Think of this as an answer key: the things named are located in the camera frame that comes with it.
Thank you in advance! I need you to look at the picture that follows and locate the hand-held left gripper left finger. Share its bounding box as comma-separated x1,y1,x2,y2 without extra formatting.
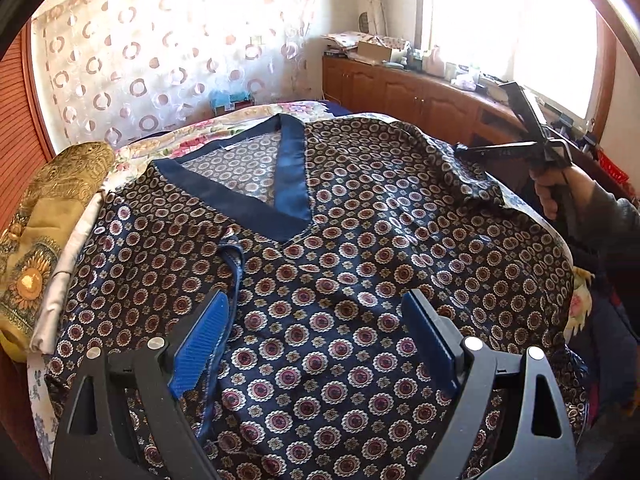
50,290,233,480

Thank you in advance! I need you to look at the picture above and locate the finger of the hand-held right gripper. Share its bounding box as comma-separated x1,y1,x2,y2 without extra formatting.
497,81,547,144
455,142,539,159

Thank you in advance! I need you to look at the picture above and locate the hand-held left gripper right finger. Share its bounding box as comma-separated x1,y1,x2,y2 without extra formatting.
401,289,581,480

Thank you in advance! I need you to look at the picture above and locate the navy medallion print shirt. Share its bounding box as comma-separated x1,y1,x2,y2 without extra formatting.
45,114,591,480

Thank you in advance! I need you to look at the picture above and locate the person's right forearm grey sleeve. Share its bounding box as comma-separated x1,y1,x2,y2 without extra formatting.
570,180,640,273

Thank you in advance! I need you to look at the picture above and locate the pile of dark clothes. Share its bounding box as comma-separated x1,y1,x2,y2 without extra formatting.
570,245,640,413

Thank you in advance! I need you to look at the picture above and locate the person's right hand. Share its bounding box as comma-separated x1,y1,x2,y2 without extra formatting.
530,165,597,221

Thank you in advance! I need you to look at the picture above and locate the red basket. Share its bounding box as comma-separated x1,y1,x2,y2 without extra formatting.
597,152,632,187

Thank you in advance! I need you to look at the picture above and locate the bright window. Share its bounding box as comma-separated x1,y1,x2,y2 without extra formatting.
419,0,602,117

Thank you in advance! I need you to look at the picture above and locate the wooden cabinet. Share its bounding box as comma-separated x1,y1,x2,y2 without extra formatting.
322,55,551,147

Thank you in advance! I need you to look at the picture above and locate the cardboard box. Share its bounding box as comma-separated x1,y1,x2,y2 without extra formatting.
357,40,407,66

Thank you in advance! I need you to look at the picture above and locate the pale satin cloth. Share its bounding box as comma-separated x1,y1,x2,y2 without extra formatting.
30,194,107,356

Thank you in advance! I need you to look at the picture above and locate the patterned cloth on cabinet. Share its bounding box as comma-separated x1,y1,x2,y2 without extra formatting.
322,32,402,55

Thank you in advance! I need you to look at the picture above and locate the gold embroidered pillow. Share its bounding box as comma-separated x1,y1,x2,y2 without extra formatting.
0,141,117,364

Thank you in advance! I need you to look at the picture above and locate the teal box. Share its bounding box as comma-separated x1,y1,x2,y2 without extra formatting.
210,91,257,117

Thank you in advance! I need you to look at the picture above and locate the brown wooden slatted panel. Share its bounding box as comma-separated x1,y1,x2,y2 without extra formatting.
0,25,57,241

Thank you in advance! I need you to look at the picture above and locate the white curtain with brown circles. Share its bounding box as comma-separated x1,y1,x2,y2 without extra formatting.
32,0,322,152

